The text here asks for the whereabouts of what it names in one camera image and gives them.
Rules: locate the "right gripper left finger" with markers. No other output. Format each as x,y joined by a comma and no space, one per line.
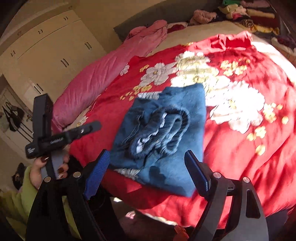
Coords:
89,204

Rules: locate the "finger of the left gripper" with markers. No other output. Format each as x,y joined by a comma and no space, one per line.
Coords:
85,129

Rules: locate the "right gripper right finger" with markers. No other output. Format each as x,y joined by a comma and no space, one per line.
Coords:
233,210

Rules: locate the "blue denim pants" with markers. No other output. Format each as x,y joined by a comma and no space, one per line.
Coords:
150,144

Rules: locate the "left green sleeve forearm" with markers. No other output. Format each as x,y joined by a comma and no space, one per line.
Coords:
16,206

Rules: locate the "cream wardrobe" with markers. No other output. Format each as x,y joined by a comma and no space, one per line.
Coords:
46,58

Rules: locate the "green headboard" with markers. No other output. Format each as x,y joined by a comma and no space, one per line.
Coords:
170,11

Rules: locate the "beige mattress sheet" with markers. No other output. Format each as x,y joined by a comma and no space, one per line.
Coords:
201,32

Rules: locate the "pink crumpled garment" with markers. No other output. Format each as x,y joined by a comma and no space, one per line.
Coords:
201,17

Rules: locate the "dark purple clothes heap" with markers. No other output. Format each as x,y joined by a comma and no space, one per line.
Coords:
288,41

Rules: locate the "pile of folded clothes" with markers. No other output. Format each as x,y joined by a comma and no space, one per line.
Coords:
254,16

